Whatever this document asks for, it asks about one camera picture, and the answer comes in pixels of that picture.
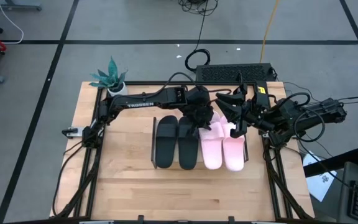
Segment white cable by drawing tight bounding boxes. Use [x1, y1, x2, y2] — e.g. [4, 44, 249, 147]
[0, 0, 24, 45]

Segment pink slide sandal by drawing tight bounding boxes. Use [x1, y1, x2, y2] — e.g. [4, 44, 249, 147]
[198, 110, 226, 170]
[221, 114, 246, 172]

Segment green plant in white pot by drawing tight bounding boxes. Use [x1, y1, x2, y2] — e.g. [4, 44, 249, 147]
[88, 55, 129, 97]

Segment yellow cable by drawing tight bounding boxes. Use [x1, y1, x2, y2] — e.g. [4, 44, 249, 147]
[259, 0, 280, 64]

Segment black coiled cable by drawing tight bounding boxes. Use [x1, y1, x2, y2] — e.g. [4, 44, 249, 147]
[184, 12, 211, 73]

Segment black perforated computer box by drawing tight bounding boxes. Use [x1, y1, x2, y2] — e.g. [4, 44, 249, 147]
[195, 63, 277, 83]

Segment black cable bundle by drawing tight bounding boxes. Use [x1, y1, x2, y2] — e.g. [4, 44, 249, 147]
[177, 0, 219, 16]

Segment black desk edge bar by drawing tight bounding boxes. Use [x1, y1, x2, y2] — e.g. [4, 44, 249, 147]
[303, 148, 358, 178]

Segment black slide sandal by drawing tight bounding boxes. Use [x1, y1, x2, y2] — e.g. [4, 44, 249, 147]
[177, 116, 200, 170]
[155, 114, 179, 169]

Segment wooden shelf with black frame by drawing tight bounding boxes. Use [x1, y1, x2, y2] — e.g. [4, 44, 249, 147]
[150, 116, 250, 170]

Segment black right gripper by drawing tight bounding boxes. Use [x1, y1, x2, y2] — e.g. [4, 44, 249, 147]
[214, 81, 276, 139]

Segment white paper sheet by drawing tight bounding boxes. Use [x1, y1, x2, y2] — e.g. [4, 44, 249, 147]
[302, 153, 338, 202]

